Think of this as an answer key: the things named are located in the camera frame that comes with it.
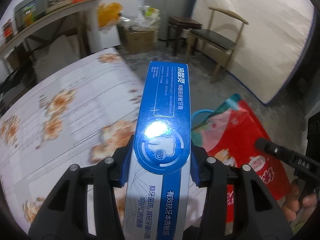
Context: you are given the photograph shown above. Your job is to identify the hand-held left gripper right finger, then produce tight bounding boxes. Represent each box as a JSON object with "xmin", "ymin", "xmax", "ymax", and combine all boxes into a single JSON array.
[{"xmin": 189, "ymin": 145, "xmax": 293, "ymax": 240}]

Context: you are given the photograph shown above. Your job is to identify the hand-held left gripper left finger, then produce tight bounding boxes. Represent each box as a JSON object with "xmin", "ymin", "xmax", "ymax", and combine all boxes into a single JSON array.
[{"xmin": 29, "ymin": 134, "xmax": 135, "ymax": 240}]

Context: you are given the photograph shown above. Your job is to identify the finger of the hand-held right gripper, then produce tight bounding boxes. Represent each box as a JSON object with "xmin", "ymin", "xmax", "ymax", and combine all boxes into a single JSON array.
[{"xmin": 254, "ymin": 137, "xmax": 320, "ymax": 200}]

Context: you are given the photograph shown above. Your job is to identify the blue plastic basket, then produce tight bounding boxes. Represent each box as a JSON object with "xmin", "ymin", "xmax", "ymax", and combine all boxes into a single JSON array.
[{"xmin": 191, "ymin": 109, "xmax": 218, "ymax": 147}]

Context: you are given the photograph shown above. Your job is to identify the red snack bag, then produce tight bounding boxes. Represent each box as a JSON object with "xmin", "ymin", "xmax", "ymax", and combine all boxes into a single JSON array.
[{"xmin": 192, "ymin": 100, "xmax": 292, "ymax": 224}]

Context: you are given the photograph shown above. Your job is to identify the blue toothpaste box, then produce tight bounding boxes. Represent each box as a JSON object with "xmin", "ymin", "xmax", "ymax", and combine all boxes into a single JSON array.
[{"xmin": 122, "ymin": 60, "xmax": 193, "ymax": 240}]

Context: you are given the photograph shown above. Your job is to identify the person's right hand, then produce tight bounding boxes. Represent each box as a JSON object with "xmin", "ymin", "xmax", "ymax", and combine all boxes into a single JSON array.
[{"xmin": 281, "ymin": 179, "xmax": 318, "ymax": 223}]

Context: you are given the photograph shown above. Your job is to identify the floral tablecloth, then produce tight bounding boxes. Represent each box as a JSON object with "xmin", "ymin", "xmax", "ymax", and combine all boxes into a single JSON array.
[{"xmin": 0, "ymin": 46, "xmax": 208, "ymax": 235}]

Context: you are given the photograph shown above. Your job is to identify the white mattress with blue edge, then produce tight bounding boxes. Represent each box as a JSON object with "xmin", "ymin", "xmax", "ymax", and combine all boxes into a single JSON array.
[{"xmin": 191, "ymin": 0, "xmax": 315, "ymax": 105}]

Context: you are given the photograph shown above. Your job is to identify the large cardboard box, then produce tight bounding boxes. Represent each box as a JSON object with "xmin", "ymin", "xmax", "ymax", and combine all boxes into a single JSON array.
[{"xmin": 124, "ymin": 29, "xmax": 155, "ymax": 54}]

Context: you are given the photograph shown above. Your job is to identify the wooden armchair with dark seat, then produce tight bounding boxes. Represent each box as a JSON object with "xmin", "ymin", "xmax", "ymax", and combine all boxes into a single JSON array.
[{"xmin": 186, "ymin": 7, "xmax": 249, "ymax": 83}]

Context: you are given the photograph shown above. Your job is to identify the white sack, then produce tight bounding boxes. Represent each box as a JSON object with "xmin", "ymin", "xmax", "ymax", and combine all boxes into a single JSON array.
[{"xmin": 32, "ymin": 34, "xmax": 80, "ymax": 83}]

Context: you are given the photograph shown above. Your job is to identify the black cloth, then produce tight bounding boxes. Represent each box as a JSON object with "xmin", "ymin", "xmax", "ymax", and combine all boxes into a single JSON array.
[{"xmin": 0, "ymin": 72, "xmax": 15, "ymax": 98}]

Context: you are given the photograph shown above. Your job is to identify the dark wooden stool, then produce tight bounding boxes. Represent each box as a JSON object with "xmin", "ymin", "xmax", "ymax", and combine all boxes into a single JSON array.
[{"xmin": 167, "ymin": 16, "xmax": 202, "ymax": 53}]

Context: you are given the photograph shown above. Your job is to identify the white plastic bag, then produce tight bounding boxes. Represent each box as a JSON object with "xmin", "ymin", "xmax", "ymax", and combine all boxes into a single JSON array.
[{"xmin": 135, "ymin": 5, "xmax": 160, "ymax": 30}]

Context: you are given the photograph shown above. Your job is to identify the yellow plastic bag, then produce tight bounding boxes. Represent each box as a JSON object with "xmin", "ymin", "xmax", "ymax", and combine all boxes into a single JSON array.
[{"xmin": 97, "ymin": 2, "xmax": 123, "ymax": 28}]

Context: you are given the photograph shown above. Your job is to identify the grey shelf table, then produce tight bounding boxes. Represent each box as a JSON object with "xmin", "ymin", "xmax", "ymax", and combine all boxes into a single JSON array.
[{"xmin": 0, "ymin": 0, "xmax": 105, "ymax": 60}]

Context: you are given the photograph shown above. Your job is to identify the jars on shelf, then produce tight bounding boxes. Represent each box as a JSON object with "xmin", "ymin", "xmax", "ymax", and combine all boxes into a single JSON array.
[{"xmin": 2, "ymin": 20, "xmax": 13, "ymax": 43}]

